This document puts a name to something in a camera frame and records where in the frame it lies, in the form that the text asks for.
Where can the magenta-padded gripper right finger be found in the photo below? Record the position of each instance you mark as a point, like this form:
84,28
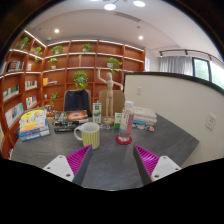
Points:
165,165

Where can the black ceiling track rail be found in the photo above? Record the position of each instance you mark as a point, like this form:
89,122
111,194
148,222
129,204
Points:
186,52

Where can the white wall outlet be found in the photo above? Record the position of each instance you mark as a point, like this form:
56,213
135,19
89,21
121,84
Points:
211,122

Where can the grey curtain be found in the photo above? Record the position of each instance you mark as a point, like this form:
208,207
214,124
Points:
175,65

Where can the small green-white box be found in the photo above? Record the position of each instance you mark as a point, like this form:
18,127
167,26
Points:
117,120

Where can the branched ceiling lamp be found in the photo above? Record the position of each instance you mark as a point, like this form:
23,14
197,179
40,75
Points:
110,6

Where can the orange wooden shelf unit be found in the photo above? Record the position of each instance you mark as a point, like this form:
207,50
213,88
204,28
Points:
36,76

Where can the stack of colourful books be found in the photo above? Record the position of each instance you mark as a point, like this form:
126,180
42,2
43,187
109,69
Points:
33,125

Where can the clear plastic water bottle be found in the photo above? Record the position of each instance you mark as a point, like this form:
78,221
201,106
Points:
126,121

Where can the tall green-white carton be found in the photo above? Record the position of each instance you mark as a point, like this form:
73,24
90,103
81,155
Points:
97,113

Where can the yellow striped white mug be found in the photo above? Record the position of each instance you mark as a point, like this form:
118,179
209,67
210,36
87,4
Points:
90,135

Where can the wooden artist mannequin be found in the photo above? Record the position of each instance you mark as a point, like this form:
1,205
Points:
109,96

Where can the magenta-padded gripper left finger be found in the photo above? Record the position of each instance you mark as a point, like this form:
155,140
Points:
58,165

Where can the flat round red coaster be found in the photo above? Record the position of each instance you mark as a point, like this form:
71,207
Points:
118,141

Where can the dark upholstered chair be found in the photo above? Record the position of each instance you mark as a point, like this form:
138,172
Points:
77,100

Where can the stack of white books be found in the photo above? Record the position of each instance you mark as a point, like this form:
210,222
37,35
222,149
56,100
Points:
145,115

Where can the white wall switch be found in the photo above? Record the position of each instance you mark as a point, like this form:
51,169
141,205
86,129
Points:
138,91

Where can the small colourful sticker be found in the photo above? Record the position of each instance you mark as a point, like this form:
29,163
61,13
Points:
105,126
150,128

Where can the ceiling air vent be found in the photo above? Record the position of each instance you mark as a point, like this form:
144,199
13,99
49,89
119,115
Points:
127,16

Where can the tan chair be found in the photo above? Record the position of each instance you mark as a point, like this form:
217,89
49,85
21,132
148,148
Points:
118,100

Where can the window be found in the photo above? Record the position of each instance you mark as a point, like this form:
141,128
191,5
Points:
206,70

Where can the recessed ceiling light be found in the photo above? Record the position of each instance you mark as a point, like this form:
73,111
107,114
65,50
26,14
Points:
140,37
56,30

